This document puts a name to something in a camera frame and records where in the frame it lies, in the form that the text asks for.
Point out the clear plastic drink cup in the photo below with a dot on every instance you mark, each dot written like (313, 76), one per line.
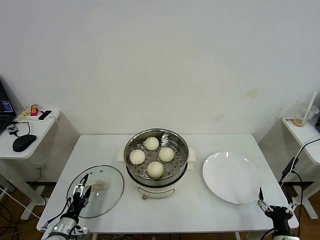
(310, 113)

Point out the orange and pink small item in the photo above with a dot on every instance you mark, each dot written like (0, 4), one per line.
(33, 110)

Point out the stainless steel steamer pot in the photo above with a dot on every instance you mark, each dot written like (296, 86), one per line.
(155, 191)

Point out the pale yellow packet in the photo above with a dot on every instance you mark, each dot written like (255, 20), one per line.
(25, 112)

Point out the black power adapter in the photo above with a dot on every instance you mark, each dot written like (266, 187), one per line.
(288, 167)

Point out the white steamed baozi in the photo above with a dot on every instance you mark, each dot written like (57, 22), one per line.
(155, 169)
(152, 143)
(166, 154)
(137, 157)

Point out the black phone on white base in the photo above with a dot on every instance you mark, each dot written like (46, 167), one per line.
(45, 115)

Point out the perforated steel steamer basket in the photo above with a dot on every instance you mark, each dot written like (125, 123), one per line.
(178, 152)

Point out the white wall socket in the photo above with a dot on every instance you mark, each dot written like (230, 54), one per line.
(40, 167)

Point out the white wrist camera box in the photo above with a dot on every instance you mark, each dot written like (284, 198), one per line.
(81, 229)

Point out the round glass pot lid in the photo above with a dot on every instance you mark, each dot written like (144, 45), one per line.
(110, 175)

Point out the black laptop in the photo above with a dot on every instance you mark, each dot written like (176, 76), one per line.
(5, 107)

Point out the plastic cup with straw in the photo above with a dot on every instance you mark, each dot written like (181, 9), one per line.
(309, 106)

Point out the white side table with laptop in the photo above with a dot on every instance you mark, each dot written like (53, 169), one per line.
(40, 130)

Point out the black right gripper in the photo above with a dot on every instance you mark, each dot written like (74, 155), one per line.
(278, 213)

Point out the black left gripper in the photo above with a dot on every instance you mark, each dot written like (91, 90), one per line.
(78, 205)

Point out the white side table with cup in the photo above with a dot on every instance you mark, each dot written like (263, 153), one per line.
(300, 132)

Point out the black computer mouse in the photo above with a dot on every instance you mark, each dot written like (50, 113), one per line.
(23, 143)

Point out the round white plate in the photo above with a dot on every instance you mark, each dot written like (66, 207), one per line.
(232, 175)

